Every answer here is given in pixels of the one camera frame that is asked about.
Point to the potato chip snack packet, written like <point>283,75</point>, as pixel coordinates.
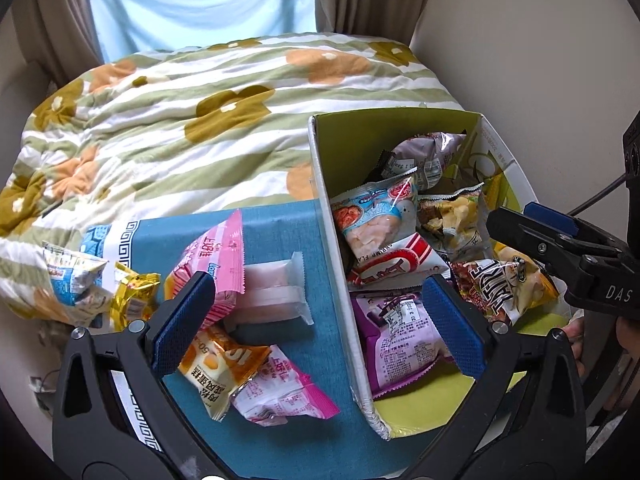
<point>450,217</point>

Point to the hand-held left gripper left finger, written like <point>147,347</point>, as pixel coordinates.
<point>182,330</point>

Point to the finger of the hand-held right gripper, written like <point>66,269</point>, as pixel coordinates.
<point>530,240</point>
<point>552,216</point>

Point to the green cardboard box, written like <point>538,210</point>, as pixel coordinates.
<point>340,240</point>

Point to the teal patterned mat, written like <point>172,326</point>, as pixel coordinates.
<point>280,230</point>

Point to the pink striped snack packet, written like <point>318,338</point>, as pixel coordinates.
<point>210,255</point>

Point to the brown chip snack packet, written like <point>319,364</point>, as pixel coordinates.
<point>492,282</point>

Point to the translucent white snack packet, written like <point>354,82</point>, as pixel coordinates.
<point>272,292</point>

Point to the blue red shrimp snack packet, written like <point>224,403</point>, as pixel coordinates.
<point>375,215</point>

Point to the silver purple snack packet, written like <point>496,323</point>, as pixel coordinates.
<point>425,155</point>

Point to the red label white snack packet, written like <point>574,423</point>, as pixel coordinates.
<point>395,260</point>

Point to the light blue cloth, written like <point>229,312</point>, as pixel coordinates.
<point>200,5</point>

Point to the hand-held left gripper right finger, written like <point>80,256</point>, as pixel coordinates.
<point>455,330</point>

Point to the gold yellow snack packet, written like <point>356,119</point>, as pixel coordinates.
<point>132,295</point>

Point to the orange cake snack packet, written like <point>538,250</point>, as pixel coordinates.
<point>220,367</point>

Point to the person's right hand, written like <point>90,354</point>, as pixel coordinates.
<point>575,342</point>

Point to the pink white snack packet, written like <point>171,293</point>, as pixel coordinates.
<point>285,392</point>

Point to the blue white snack packet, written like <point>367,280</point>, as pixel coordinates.
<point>70,280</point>

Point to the floral striped blanket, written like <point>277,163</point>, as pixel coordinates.
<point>175,125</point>

